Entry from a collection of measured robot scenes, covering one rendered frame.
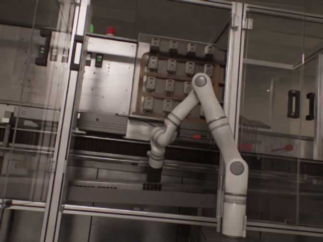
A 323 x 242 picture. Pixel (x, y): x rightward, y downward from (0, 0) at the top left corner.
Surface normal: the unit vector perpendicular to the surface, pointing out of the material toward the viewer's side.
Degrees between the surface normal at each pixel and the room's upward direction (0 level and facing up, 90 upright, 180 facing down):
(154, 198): 90
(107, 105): 90
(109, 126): 90
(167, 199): 90
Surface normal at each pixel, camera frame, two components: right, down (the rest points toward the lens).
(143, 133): 0.11, -0.15
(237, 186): -0.17, -0.18
